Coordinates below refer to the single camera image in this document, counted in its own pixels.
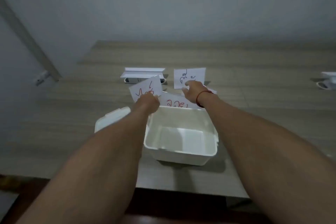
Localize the grey metal partition post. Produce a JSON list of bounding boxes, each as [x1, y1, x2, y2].
[[0, 0, 63, 83]]

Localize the person's left forearm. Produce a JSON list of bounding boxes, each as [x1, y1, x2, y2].
[[15, 105, 158, 224]]

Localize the person's right forearm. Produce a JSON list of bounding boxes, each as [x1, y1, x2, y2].
[[198, 91, 336, 224]]

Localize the person's left hand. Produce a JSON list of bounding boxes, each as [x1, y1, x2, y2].
[[134, 92, 161, 116]]

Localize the white plastic storage box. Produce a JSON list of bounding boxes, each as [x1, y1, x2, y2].
[[143, 105, 220, 167]]

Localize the white metal post bracket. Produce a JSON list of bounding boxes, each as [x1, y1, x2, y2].
[[35, 71, 51, 87]]

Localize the white paper dark writing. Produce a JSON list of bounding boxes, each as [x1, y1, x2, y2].
[[173, 68, 207, 90]]

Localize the white paper slanted red writing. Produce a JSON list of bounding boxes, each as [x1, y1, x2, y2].
[[128, 75, 163, 104]]

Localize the person's right hand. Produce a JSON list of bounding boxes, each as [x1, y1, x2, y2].
[[181, 80, 210, 105]]

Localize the white box lid with handle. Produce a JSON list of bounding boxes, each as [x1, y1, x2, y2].
[[94, 106, 131, 134]]

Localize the red string bracelet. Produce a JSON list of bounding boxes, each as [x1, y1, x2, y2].
[[195, 90, 214, 108]]

